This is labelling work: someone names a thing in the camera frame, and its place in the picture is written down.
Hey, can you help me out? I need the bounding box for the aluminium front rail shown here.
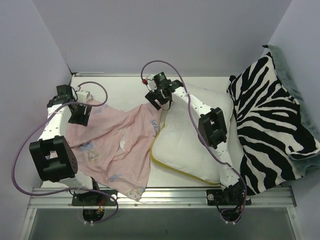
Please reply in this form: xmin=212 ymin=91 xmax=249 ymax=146
xmin=28 ymin=187 xmax=296 ymax=210

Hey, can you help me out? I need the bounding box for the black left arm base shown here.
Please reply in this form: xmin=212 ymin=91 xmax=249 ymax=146
xmin=71 ymin=191 xmax=116 ymax=207

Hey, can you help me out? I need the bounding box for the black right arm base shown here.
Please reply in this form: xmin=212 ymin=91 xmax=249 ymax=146
xmin=206 ymin=188 xmax=244 ymax=206

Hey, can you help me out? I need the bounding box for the zebra print pillow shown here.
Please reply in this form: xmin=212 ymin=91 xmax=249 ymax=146
xmin=226 ymin=50 xmax=320 ymax=195

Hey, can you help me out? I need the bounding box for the pink pillowcase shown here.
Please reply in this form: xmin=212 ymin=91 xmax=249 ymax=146
xmin=65 ymin=100 xmax=162 ymax=201

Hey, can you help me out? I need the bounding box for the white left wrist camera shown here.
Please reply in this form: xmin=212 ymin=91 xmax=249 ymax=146
xmin=76 ymin=90 xmax=93 ymax=103

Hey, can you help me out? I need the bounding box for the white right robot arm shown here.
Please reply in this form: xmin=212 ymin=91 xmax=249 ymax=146
xmin=143 ymin=72 xmax=244 ymax=205

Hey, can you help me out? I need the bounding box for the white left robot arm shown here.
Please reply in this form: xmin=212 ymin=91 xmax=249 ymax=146
xmin=29 ymin=85 xmax=101 ymax=206

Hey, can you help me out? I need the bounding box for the white pillow yellow trim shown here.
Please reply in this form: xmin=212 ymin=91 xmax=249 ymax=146
xmin=150 ymin=84 xmax=234 ymax=184

